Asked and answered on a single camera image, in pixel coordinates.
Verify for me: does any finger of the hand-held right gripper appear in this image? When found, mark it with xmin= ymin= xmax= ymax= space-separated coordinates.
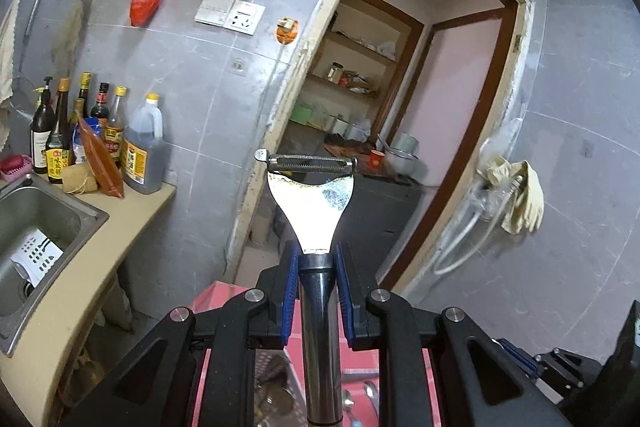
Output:
xmin=536 ymin=347 xmax=601 ymax=403
xmin=497 ymin=338 xmax=541 ymax=383

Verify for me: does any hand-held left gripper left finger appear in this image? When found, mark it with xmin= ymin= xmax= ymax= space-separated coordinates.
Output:
xmin=60 ymin=239 xmax=303 ymax=427

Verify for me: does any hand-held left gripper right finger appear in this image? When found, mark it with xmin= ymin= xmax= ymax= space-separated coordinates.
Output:
xmin=332 ymin=241 xmax=573 ymax=427

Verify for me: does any steel peeler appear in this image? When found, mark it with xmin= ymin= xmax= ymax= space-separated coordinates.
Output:
xmin=254 ymin=148 xmax=358 ymax=427

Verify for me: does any pink checked tablecloth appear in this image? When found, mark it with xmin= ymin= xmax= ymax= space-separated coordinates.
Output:
xmin=187 ymin=279 xmax=441 ymax=427

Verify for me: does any brown cutting board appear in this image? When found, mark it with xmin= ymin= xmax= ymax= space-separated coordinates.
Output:
xmin=324 ymin=134 xmax=401 ymax=180

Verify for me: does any white pot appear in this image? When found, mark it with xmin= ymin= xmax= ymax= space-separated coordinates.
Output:
xmin=385 ymin=132 xmax=420 ymax=175

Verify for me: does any pair of beige rubber gloves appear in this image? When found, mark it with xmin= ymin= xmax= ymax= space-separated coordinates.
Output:
xmin=477 ymin=156 xmax=546 ymax=235

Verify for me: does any beige kitchen counter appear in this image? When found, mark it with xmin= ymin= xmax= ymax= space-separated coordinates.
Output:
xmin=0 ymin=179 xmax=178 ymax=427

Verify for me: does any large dark liquid jug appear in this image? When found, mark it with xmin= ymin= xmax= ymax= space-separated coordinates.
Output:
xmin=121 ymin=93 xmax=170 ymax=195

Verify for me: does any clear hanging plastic bag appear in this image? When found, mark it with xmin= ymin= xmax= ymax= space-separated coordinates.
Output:
xmin=470 ymin=117 xmax=523 ymax=218

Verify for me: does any brown packet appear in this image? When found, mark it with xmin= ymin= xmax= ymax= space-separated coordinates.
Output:
xmin=77 ymin=116 xmax=125 ymax=198

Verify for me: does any beige wrapped pack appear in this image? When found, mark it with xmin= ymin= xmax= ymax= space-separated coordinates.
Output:
xmin=62 ymin=163 xmax=98 ymax=195

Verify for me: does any clear bottle with yellow cap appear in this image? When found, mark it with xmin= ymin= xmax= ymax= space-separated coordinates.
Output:
xmin=104 ymin=86 xmax=127 ymax=168

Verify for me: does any wooden shelf unit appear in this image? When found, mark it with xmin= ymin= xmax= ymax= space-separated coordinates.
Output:
xmin=285 ymin=0 xmax=426 ymax=142

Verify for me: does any white slotted turner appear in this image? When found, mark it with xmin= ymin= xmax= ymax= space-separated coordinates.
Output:
xmin=10 ymin=227 xmax=65 ymax=283

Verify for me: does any blue white packet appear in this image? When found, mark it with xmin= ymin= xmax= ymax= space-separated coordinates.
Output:
xmin=72 ymin=127 xmax=91 ymax=165

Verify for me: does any steel sink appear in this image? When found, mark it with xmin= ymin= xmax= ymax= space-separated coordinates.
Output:
xmin=0 ymin=172 xmax=110 ymax=358

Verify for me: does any orange plug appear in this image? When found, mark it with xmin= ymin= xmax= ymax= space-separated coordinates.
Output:
xmin=275 ymin=18 xmax=300 ymax=45

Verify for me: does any dark bottle with red cap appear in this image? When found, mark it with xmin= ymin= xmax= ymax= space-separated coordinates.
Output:
xmin=90 ymin=82 xmax=111 ymax=122

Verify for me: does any dark bottle with yellow label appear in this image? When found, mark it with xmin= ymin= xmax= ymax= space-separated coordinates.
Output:
xmin=45 ymin=78 xmax=73 ymax=185

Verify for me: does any dark bottle with yellow cap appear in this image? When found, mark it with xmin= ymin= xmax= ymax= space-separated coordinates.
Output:
xmin=77 ymin=72 xmax=93 ymax=118

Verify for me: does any pink soap dish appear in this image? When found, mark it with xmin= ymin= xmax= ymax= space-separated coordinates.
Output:
xmin=0 ymin=154 xmax=33 ymax=180

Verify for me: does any beige towel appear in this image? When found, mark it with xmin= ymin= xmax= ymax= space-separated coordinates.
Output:
xmin=0 ymin=0 xmax=26 ymax=148

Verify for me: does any white hose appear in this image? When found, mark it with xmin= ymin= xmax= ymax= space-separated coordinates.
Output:
xmin=432 ymin=202 xmax=481 ymax=275

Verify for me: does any grey cable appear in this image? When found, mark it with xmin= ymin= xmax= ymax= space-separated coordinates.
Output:
xmin=262 ymin=42 xmax=291 ymax=138

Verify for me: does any wooden door frame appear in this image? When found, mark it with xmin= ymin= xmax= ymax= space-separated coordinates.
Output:
xmin=222 ymin=0 xmax=533 ymax=303

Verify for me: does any white wall socket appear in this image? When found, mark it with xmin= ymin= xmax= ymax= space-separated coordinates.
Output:
xmin=225 ymin=0 xmax=266 ymax=35

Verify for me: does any white light switch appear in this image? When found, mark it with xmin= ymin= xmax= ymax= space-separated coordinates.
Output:
xmin=195 ymin=0 xmax=235 ymax=26

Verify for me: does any hanging metal utensil handle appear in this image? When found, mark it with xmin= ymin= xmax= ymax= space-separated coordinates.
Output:
xmin=20 ymin=0 xmax=43 ymax=72

